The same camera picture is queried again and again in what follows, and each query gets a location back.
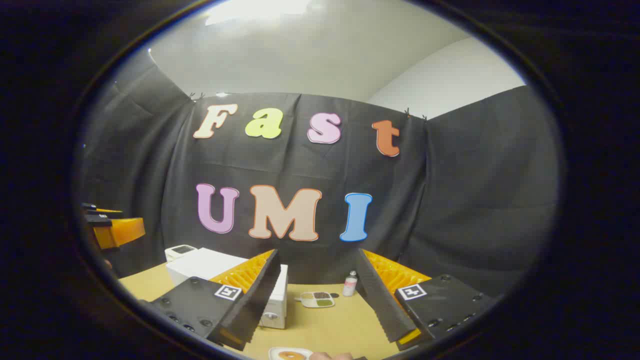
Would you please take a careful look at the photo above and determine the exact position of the white microwave oven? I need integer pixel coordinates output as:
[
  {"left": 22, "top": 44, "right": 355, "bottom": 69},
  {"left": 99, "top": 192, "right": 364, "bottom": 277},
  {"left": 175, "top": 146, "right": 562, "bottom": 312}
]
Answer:
[{"left": 166, "top": 247, "right": 289, "bottom": 330}]

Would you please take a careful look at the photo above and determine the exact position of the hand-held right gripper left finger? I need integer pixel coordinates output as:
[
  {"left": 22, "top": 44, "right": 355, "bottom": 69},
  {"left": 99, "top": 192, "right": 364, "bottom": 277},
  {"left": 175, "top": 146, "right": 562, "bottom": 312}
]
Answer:
[{"left": 137, "top": 248, "right": 282, "bottom": 352}]

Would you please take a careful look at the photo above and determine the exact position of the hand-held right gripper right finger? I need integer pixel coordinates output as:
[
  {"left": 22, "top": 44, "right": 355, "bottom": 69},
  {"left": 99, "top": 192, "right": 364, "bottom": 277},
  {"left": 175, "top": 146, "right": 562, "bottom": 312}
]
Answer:
[{"left": 354, "top": 248, "right": 502, "bottom": 352}]

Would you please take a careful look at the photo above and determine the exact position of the white divided condiment dish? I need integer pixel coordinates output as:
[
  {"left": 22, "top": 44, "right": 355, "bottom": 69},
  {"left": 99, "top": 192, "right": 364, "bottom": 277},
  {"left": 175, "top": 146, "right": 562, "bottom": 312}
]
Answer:
[{"left": 300, "top": 291, "right": 336, "bottom": 309}]

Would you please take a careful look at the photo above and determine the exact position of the white square plate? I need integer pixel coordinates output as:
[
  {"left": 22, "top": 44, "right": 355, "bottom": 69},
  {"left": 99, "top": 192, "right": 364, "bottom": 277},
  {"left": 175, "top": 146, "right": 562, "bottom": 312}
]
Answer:
[{"left": 268, "top": 347, "right": 315, "bottom": 360}]

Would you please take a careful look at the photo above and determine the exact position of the small white kitchen scale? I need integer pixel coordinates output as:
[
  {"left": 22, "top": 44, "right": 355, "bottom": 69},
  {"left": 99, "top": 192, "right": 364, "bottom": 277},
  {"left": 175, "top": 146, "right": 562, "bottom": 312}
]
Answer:
[{"left": 165, "top": 244, "right": 198, "bottom": 263}]

